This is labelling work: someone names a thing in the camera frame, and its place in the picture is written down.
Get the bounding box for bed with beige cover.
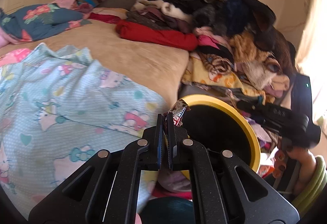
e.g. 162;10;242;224
0;23;189;104

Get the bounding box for light blue cartoon sheet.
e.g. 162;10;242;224
0;43;170;214

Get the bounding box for grey speckled garment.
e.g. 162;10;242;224
193;7;230;35

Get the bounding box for pink garment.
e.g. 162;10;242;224
195;27;232;49

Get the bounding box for brown patterned knit sleeve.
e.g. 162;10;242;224
264;59;284;74

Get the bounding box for cream curtain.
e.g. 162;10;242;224
296;0;327;127

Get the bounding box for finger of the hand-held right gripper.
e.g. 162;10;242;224
236;100;309;137

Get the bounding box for light grey garment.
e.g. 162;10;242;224
131;0;164;13

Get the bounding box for person's right hand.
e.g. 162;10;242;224
274;149;317;196

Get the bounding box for brown fleece garment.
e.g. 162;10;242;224
268;30;297;79

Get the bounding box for striped colourful pillow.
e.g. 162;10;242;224
73;0;113;13

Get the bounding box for tan knitted garment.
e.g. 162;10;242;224
228;31;271;66

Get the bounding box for cream pink pillow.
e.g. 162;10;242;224
92;7;128;20

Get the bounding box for dark dotted folded garment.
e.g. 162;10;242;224
126;10;177;30

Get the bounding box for person's teal trousers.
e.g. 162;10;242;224
139;197;196;224

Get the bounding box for yellow rimmed trash bin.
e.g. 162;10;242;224
157;94;261;192

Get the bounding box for person's right forearm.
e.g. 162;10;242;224
290;156;327;217

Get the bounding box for dark red patterned cloth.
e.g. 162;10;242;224
88;12;120;25

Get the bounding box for pink cartoon blanket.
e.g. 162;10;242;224
0;48;31;67

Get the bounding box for red folded garment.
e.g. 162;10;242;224
115;21;199;51

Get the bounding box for lavender fleece garment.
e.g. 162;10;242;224
243;111;275;145

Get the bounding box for black quilted garment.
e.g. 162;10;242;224
230;0;278;51

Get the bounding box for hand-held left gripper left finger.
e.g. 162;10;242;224
28;114;164;224

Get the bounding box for blue floral quilt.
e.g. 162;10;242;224
0;3;92;45

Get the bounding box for mauve folded garment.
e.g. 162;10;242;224
143;8;195;34

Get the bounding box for navy fuzzy garment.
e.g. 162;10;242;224
222;0;249;30

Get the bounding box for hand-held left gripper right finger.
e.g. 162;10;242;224
166;112;300;224

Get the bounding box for white plush garment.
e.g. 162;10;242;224
160;2;193;24

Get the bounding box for dark red candy wrapper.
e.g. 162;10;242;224
165;101;191;128

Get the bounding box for brown striped knit garment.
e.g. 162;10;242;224
199;54;234;75

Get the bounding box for cream fleece garment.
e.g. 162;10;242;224
245;60;290;91

